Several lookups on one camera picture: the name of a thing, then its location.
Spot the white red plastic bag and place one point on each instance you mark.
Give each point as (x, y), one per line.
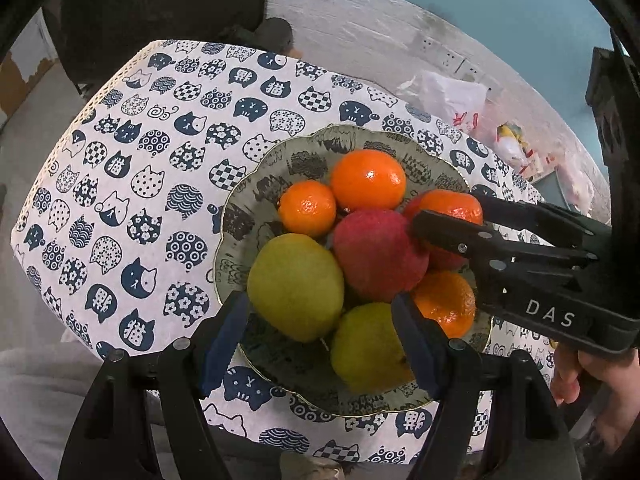
(457, 102)

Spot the person's right hand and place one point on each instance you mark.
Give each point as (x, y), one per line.
(609, 388)

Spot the wall power sockets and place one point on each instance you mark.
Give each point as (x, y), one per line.
(447, 61)

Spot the black cylindrical speaker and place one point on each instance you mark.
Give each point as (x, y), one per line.
(274, 35)

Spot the red apple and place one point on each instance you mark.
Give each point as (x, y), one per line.
(378, 255)
(413, 207)

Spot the green pear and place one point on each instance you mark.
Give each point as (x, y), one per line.
(366, 352)
(296, 285)

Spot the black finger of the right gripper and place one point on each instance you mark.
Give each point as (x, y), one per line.
(560, 227)
(486, 247)

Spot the small orange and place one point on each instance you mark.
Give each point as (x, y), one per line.
(308, 207)

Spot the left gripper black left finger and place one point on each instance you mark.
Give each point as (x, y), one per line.
(112, 438)

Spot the large orange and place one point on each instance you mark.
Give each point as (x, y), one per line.
(368, 179)

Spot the black hanging coat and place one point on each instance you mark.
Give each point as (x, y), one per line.
(95, 38)

